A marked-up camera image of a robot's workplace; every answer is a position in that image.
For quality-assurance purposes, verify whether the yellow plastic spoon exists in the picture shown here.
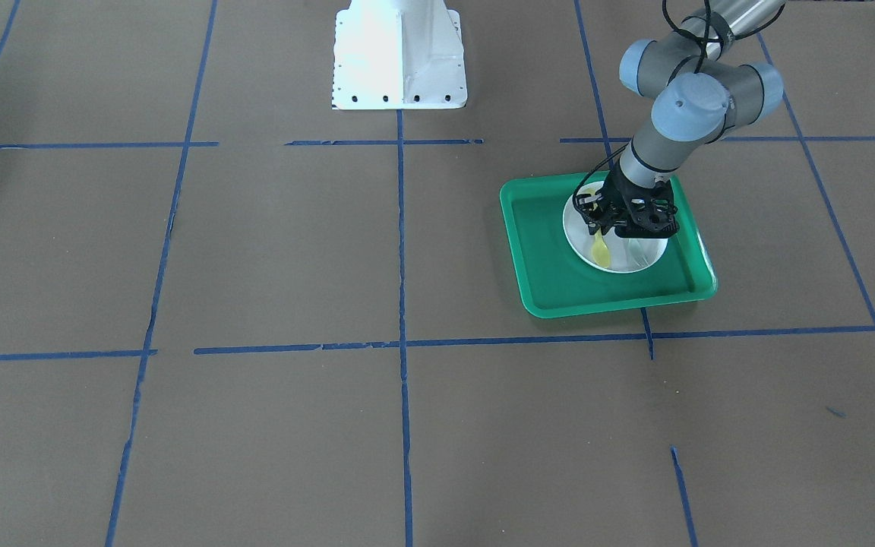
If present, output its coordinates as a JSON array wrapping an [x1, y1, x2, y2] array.
[[590, 233, 611, 269]]

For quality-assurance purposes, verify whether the white round plate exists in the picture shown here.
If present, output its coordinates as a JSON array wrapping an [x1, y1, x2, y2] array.
[[562, 198, 668, 274]]

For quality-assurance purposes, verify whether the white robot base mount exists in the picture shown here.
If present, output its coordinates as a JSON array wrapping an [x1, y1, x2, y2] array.
[[330, 1, 469, 111]]

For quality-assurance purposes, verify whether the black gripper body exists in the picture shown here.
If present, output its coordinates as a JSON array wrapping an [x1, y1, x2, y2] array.
[[601, 162, 674, 224]]

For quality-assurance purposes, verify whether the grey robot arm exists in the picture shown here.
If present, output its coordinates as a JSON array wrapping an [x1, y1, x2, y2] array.
[[570, 1, 785, 239]]

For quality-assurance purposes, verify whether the green plastic tray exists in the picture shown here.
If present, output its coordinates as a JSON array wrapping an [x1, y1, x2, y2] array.
[[500, 172, 718, 319]]

